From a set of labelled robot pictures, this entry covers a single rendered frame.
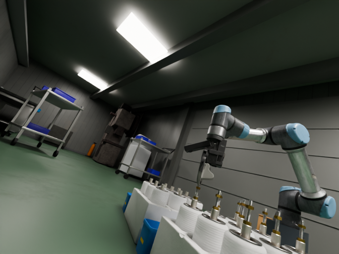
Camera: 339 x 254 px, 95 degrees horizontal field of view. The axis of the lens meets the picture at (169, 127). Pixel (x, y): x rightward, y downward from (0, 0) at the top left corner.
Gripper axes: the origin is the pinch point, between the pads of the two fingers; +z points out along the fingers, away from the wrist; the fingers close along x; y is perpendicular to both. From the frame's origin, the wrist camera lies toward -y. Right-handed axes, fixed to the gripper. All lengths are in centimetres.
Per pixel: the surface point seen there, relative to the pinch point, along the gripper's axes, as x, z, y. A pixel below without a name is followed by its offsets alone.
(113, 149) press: 399, -24, -362
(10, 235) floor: -25, 35, -47
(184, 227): -4.7, 16.0, 0.2
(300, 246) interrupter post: -2.5, 7.7, 33.7
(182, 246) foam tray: -13.2, 18.9, 2.3
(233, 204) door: 265, 7, 37
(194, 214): -4.5, 10.9, 2.3
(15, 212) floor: -16, 35, -62
